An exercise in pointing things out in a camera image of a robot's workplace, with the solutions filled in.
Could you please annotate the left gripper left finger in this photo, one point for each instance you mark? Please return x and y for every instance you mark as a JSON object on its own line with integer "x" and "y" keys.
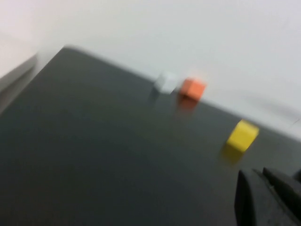
{"x": 247, "y": 202}

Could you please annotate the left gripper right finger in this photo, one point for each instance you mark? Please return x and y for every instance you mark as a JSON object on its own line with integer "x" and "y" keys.
{"x": 287, "y": 195}

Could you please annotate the yellow foam cube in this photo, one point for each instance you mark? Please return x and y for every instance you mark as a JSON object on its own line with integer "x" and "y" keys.
{"x": 243, "y": 135}

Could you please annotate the orange foam cube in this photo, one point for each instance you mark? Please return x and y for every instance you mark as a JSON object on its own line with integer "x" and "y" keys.
{"x": 194, "y": 90}

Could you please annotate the white foam cube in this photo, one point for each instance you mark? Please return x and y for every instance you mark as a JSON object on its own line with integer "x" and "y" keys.
{"x": 167, "y": 82}

